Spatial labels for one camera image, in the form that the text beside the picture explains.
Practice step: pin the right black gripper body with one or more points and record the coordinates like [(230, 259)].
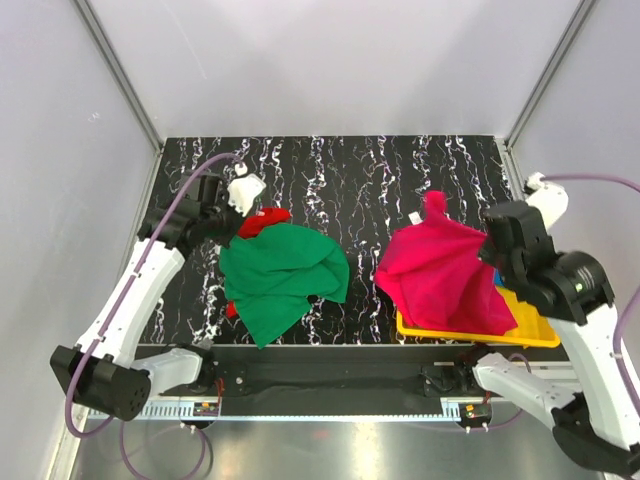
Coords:
[(492, 256)]

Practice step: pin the red t shirt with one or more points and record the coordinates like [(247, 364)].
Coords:
[(260, 222)]

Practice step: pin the magenta t shirt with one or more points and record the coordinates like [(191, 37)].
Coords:
[(433, 274)]

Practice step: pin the green t shirt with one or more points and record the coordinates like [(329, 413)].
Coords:
[(312, 265)]

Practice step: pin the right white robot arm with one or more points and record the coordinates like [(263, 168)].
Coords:
[(598, 426)]

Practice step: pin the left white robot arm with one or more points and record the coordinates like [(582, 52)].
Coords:
[(101, 371)]

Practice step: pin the yellow plastic bin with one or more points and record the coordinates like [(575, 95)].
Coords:
[(532, 329)]

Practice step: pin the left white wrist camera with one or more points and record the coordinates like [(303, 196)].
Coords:
[(244, 190)]

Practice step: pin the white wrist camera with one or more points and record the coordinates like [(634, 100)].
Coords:
[(244, 190), (546, 201)]

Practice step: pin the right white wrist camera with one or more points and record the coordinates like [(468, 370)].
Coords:
[(546, 201)]

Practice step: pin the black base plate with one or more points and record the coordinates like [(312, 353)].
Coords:
[(286, 382)]

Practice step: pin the aluminium front rail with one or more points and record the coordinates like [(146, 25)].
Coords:
[(202, 399)]

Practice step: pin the left aluminium frame post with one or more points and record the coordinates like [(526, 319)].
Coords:
[(100, 38)]

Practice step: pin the aluminium frame post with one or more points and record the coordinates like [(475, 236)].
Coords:
[(100, 38), (569, 36)]

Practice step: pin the right aluminium frame post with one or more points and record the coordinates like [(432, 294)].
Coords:
[(569, 36)]

